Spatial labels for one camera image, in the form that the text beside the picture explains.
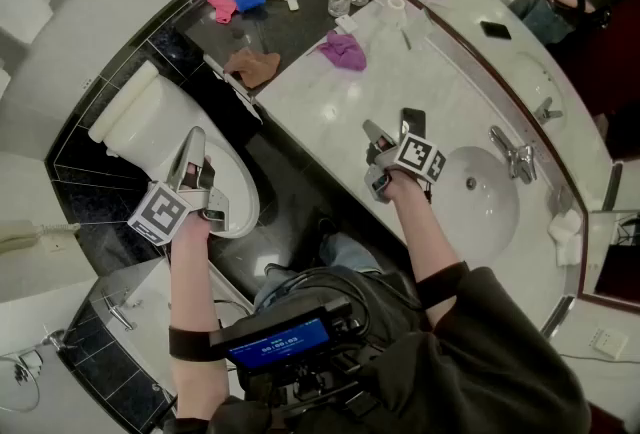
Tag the person's left forearm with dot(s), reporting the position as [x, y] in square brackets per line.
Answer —
[192, 282]

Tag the black shoe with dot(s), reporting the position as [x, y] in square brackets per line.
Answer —
[327, 227]

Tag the white sink basin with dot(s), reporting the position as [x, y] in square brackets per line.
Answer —
[485, 212]

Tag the person's left hand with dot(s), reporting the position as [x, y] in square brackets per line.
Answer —
[206, 162]

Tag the brown cloth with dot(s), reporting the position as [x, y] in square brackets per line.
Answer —
[252, 67]

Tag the white folded towel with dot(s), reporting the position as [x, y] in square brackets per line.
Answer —
[565, 237]

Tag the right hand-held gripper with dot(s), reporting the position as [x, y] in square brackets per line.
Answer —
[420, 157]

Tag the white toilet lid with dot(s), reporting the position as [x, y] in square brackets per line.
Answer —
[242, 192]

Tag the beige wall telephone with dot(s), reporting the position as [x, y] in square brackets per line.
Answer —
[20, 234]

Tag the white telephone wall socket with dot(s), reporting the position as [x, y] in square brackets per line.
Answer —
[56, 248]

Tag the framed wall mirror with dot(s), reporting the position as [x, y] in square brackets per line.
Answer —
[525, 47]

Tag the white toilet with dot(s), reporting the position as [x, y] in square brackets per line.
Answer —
[150, 122]

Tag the purple cloth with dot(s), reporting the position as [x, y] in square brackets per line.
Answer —
[345, 52]

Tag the person's right forearm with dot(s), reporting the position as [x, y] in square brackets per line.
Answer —
[425, 242]

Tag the person's black jacket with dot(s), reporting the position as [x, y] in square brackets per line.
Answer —
[475, 362]

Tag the person's legs in blue jeans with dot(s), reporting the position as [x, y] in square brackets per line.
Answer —
[350, 252]

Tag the black smartphone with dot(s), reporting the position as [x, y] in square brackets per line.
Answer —
[414, 122]

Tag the chrome sink faucet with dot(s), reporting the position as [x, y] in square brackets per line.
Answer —
[515, 157]

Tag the chrome toilet paper holder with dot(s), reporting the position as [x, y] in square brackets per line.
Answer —
[235, 89]

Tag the black elastic armband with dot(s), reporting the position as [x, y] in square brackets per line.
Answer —
[442, 284]
[190, 344]

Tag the white bathtub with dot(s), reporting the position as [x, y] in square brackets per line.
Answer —
[150, 302]

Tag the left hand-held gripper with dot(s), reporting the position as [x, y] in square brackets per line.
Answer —
[160, 214]

